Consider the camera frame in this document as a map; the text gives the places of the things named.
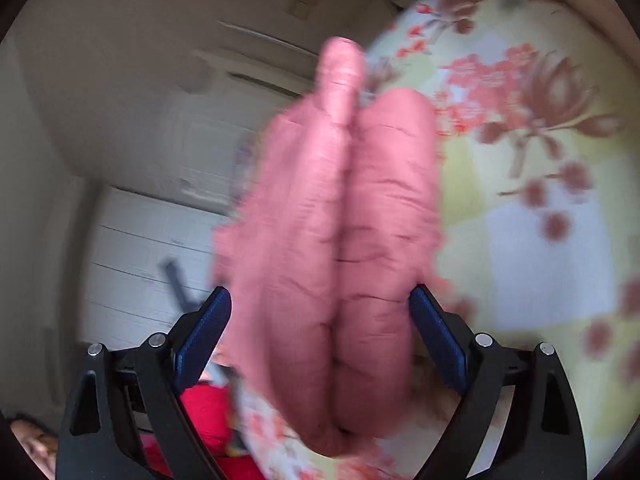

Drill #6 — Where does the white wooden headboard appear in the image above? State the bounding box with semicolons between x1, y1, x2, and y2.
145;20;313;213

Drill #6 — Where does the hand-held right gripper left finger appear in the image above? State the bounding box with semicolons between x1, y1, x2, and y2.
54;285;233;480

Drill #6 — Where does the white wardrobe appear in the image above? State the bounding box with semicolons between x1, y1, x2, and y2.
80;186;237;363

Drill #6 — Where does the pink quilted coat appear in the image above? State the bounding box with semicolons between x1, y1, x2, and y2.
212;36;442;459

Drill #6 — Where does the floral bed sheet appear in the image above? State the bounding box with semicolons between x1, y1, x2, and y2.
227;0;640;480

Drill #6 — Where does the wall socket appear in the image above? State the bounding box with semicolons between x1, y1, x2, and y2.
287;0;327;22

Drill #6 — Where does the person's red jacket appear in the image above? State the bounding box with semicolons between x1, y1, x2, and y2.
139;382;252;480

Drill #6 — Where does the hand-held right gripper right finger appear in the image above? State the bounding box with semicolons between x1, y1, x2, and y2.
408;283;587;480

